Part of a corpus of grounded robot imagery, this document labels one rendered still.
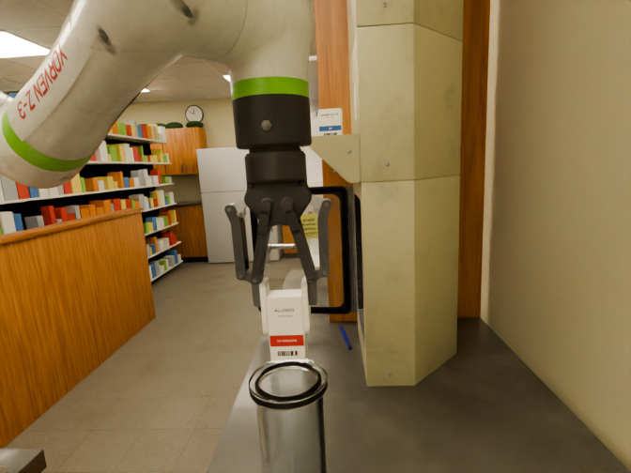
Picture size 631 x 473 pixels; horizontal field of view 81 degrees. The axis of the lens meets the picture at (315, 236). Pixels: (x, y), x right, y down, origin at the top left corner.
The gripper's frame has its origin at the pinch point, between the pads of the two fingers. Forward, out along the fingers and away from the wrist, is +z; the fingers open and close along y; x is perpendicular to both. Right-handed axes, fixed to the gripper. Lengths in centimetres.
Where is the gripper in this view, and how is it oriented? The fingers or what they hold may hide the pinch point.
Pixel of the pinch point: (285, 307)
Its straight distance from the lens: 50.4
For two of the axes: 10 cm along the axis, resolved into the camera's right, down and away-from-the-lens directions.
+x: -0.5, 1.9, -9.8
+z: 0.5, 9.8, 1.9
